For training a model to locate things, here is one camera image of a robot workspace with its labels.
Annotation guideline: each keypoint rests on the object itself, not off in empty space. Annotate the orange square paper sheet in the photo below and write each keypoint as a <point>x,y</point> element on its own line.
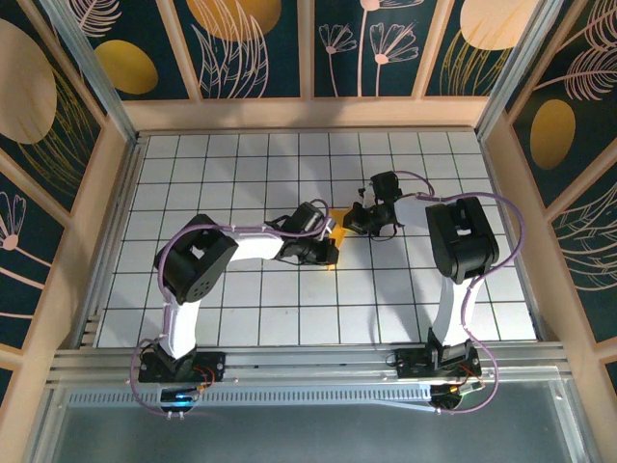
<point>340,217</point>

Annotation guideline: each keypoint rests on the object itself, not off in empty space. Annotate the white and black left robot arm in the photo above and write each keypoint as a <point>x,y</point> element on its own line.
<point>183,328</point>

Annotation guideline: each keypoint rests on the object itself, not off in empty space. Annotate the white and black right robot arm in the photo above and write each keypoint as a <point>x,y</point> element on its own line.
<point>450,313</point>

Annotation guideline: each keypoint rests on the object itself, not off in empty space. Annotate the white grid table mat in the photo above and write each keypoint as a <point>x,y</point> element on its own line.
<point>337,159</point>

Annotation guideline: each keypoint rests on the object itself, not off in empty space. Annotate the grey metal shelf plate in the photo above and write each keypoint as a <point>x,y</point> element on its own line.
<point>308,434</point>

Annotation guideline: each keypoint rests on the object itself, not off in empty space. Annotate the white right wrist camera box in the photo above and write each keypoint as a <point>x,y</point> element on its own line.
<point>371,195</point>

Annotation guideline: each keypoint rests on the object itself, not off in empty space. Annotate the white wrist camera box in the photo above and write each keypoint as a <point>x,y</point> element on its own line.
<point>329,226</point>
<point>371,195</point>

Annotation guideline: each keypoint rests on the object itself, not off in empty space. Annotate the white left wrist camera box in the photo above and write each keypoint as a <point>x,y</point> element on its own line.
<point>329,226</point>

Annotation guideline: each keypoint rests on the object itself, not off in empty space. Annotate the aluminium cross rail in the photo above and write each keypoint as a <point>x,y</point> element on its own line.
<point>313,362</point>

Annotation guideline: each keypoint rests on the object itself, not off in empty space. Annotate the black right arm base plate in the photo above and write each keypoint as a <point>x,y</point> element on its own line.
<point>410,369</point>

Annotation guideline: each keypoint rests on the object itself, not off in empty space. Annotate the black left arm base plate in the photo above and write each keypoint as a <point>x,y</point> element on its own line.
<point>212,362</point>

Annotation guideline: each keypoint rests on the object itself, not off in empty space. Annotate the aluminium corner post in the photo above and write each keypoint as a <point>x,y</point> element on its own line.
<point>520,62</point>
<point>86,62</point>

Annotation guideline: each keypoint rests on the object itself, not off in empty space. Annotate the aluminium side rail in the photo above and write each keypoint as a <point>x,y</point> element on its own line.
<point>131,164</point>

